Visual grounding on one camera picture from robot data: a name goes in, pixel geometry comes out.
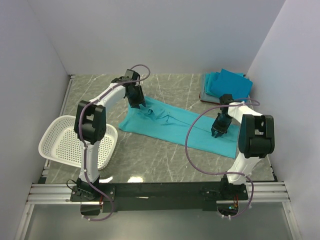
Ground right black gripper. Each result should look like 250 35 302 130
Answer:
211 113 233 138

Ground turquoise t shirt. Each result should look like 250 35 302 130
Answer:
118 96 239 159
204 72 222 98

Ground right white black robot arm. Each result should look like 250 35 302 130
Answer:
211 94 275 200

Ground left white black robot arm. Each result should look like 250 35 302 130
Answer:
74 68 146 201

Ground folded red t shirt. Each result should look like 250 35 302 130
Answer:
199 92 220 105

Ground folded blue t shirt top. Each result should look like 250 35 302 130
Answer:
209 69 253 100

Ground folded turquoise t shirt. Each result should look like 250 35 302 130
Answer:
204 72 222 98

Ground white perforated plastic basket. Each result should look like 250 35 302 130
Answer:
38 115 118 170

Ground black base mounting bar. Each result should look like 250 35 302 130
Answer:
70 180 249 215

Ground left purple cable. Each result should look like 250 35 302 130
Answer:
78 64 152 222

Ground purple cable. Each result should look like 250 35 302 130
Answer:
185 98 261 220
78 64 152 222

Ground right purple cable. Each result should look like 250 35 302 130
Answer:
185 98 261 220

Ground aluminium frame rail front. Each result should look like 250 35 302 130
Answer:
26 182 291 205

